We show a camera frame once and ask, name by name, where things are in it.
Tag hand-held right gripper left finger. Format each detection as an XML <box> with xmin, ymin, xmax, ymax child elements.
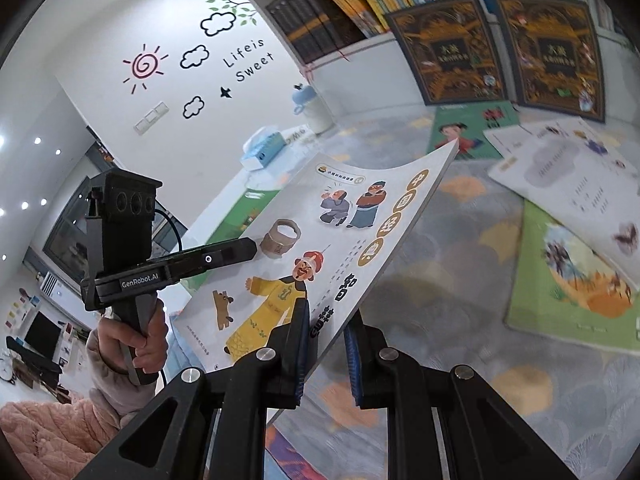
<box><xmin>75</xmin><ymin>301</ymin><xmax>313</xmax><ymax>480</ymax></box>

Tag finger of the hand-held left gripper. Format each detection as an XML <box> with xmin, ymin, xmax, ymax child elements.
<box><xmin>165</xmin><ymin>237</ymin><xmax>258</xmax><ymax>282</ymax></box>

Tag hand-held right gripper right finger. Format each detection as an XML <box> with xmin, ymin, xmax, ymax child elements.
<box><xmin>344</xmin><ymin>310</ymin><xmax>573</xmax><ymax>480</ymax></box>

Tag white book with cartoon figures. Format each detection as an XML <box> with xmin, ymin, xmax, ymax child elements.
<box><xmin>170</xmin><ymin>137</ymin><xmax>460</xmax><ymax>426</ymax></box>

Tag white illustrated paperback book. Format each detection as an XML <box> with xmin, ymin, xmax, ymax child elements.
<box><xmin>482</xmin><ymin>116</ymin><xmax>640</xmax><ymax>291</ymax></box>

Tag person's left forearm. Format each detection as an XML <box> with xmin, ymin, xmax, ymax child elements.
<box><xmin>85</xmin><ymin>330</ymin><xmax>166</xmax><ymax>436</ymax></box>

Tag person's left hand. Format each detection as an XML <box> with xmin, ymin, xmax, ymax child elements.
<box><xmin>95</xmin><ymin>302</ymin><xmax>170</xmax><ymax>387</ymax></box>

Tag large green book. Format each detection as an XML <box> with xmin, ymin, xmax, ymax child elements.
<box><xmin>192</xmin><ymin>187</ymin><xmax>271</xmax><ymax>261</ymax></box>

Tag blue tissue pack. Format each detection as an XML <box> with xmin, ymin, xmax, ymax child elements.
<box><xmin>241</xmin><ymin>127</ymin><xmax>293</xmax><ymax>171</ymax></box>

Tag ceiling spotlights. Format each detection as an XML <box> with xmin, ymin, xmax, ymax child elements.
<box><xmin>0</xmin><ymin>135</ymin><xmax>63</xmax><ymax>261</ymax></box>

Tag black television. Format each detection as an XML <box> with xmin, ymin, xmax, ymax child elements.
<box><xmin>24</xmin><ymin>311</ymin><xmax>63</xmax><ymax>356</ymax></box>

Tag white bottle with blue lid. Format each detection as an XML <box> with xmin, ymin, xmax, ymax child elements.
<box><xmin>291</xmin><ymin>82</ymin><xmax>335</xmax><ymax>133</ymax></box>

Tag pink fleece garment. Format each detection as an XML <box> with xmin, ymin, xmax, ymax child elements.
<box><xmin>0</xmin><ymin>400</ymin><xmax>123</xmax><ymax>480</ymax></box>

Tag light green picture book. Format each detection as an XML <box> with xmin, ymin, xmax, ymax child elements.
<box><xmin>504</xmin><ymin>200</ymin><xmax>640</xmax><ymax>356</ymax></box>

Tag white bookshelf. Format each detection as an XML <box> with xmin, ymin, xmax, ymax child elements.
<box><xmin>215</xmin><ymin>0</ymin><xmax>640</xmax><ymax>116</ymax></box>

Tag row of dark hardcover volumes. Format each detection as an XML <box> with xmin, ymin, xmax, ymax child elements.
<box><xmin>265</xmin><ymin>0</ymin><xmax>368</xmax><ymax>66</ymax></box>

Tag green book with girl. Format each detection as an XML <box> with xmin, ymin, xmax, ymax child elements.
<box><xmin>425</xmin><ymin>102</ymin><xmax>521</xmax><ymax>161</ymax></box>

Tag dark ornate encyclopedia book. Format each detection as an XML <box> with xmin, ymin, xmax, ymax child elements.
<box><xmin>492</xmin><ymin>0</ymin><xmax>608</xmax><ymax>123</ymax></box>
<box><xmin>382</xmin><ymin>0</ymin><xmax>508</xmax><ymax>107</ymax></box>

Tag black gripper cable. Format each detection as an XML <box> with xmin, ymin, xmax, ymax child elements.
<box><xmin>150</xmin><ymin>207</ymin><xmax>182</xmax><ymax>256</ymax></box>

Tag white wall switch plate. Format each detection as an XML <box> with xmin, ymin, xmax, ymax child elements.
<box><xmin>134</xmin><ymin>102</ymin><xmax>170</xmax><ymax>134</ymax></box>

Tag cloud outline wall decal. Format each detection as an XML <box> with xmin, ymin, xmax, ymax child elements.
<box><xmin>181</xmin><ymin>95</ymin><xmax>206</xmax><ymax>120</ymax></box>

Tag black lettering wall decal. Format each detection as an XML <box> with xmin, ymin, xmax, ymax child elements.
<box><xmin>222</xmin><ymin>37</ymin><xmax>277</xmax><ymax>83</ymax></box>

